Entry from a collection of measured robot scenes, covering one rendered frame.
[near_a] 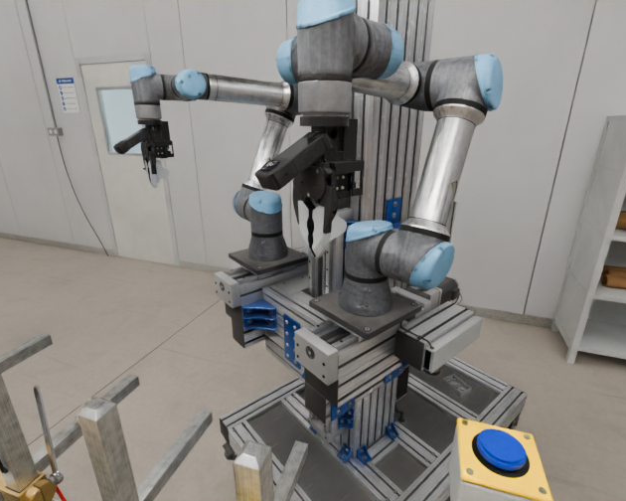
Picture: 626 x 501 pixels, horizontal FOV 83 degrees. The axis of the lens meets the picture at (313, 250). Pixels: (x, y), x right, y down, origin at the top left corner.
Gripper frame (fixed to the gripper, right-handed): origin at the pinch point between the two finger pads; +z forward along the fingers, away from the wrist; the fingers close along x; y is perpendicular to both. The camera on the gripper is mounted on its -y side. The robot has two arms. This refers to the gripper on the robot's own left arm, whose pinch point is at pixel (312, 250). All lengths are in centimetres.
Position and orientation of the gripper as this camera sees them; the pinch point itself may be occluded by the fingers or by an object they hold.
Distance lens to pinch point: 56.0
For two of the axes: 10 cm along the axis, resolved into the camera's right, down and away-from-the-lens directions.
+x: -6.4, -2.6, 7.3
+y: 7.7, -2.2, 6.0
